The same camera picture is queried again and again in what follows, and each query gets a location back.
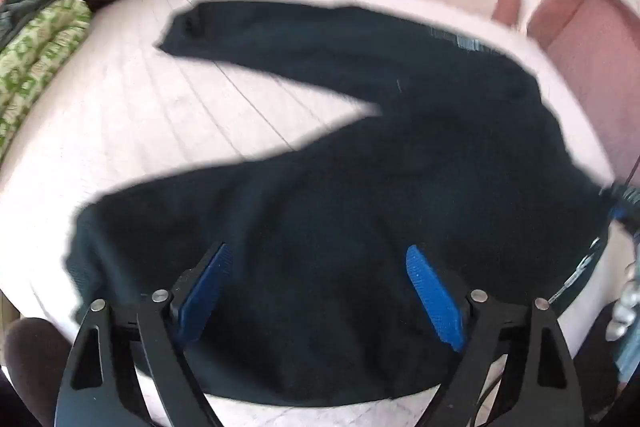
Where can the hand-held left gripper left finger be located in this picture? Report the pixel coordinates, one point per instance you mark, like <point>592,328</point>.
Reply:
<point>207,287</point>

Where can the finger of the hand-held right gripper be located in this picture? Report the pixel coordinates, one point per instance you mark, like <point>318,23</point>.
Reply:
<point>622,208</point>

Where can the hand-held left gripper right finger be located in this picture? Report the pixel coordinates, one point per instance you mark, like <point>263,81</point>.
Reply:
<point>432,292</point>

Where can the black pants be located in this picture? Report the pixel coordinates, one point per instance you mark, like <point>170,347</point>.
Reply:
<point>350,157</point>

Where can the maroon cushion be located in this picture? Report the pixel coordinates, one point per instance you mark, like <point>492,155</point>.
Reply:
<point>590,57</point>

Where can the dark brown chair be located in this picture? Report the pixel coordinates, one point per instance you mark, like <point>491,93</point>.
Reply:
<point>35,357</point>

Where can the pink quilted bed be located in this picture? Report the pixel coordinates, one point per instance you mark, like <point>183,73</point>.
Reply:
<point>150,107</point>

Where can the green patterned blanket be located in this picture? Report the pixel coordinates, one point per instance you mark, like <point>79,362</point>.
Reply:
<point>35,57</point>

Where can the dark grey jacket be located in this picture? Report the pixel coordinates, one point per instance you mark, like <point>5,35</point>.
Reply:
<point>25,7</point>

